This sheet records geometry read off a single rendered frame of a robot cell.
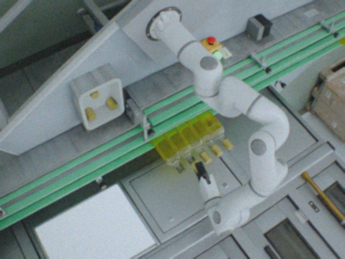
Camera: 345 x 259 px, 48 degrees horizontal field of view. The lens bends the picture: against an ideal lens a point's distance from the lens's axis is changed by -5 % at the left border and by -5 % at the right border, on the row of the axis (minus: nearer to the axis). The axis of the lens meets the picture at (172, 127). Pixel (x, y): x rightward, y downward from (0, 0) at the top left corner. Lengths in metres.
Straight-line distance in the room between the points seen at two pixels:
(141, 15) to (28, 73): 1.02
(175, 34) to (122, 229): 0.81
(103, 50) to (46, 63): 0.83
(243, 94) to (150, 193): 0.68
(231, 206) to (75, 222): 0.68
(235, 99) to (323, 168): 0.81
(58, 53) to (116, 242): 1.13
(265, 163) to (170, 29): 0.56
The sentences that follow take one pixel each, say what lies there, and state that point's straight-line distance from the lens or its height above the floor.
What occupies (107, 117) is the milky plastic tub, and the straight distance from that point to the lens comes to 1.66.
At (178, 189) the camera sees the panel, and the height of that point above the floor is 1.16.
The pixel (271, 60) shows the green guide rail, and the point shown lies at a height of 0.95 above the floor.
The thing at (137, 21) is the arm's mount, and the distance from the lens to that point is 1.42.
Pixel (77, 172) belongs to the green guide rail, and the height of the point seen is 0.94.
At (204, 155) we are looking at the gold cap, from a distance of 1.69.
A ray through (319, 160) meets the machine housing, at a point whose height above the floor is 1.39.
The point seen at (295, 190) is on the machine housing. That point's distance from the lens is 1.88.
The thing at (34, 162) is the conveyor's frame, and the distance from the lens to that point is 1.69.
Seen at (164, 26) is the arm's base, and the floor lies 0.84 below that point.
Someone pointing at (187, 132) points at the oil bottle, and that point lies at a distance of 1.73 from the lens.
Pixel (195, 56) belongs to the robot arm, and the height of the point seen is 1.02.
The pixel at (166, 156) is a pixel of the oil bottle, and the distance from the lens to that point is 1.67.
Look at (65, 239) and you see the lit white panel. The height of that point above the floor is 1.10.
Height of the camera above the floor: 1.74
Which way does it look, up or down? 27 degrees down
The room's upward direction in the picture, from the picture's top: 142 degrees clockwise
